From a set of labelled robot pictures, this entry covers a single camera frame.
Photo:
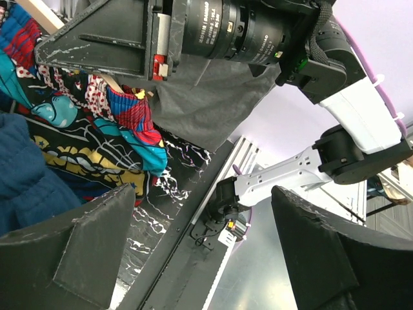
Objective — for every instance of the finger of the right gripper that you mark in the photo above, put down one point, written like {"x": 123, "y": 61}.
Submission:
{"x": 108, "y": 37}

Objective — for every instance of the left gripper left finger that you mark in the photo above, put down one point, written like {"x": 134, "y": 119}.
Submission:
{"x": 70, "y": 261}

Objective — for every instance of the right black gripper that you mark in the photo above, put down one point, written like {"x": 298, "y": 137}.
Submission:
{"x": 259, "y": 33}

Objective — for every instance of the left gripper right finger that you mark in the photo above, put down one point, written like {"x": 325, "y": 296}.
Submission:
{"x": 334, "y": 263}

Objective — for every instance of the navy blue shorts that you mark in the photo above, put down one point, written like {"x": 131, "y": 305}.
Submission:
{"x": 30, "y": 192}

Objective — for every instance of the colourful comic print shorts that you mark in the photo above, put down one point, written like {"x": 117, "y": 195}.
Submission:
{"x": 94, "y": 137}

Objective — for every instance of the grey shorts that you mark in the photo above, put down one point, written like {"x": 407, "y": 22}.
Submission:
{"x": 205, "y": 101}

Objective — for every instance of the wooden clothes rack frame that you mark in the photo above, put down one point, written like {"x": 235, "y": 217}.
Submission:
{"x": 156, "y": 42}

